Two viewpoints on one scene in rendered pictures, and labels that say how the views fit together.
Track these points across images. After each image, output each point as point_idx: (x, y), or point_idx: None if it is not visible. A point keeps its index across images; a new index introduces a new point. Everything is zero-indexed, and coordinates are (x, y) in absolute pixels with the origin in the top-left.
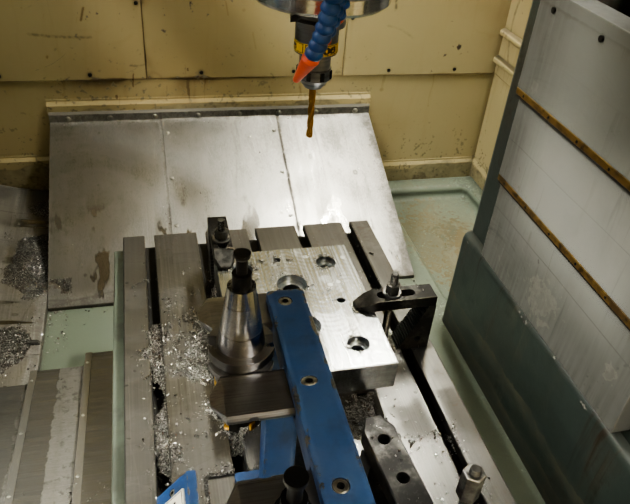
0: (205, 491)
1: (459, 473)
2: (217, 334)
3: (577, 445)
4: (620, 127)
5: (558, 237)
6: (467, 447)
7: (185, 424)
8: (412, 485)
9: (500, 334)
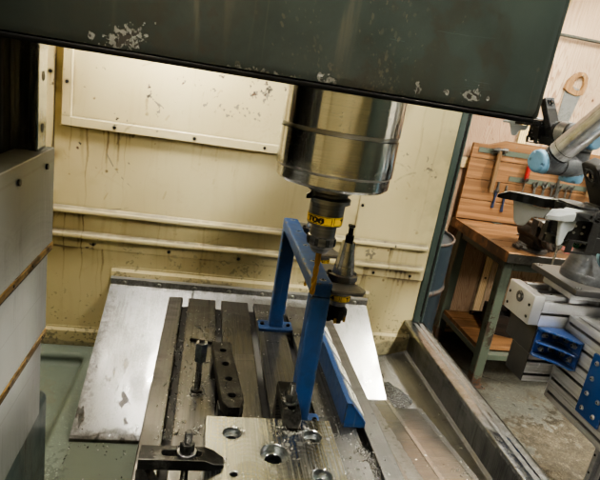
0: (337, 428)
1: (165, 430)
2: (353, 275)
3: (19, 479)
4: (9, 250)
5: None
6: (157, 423)
7: (358, 467)
8: (225, 374)
9: None
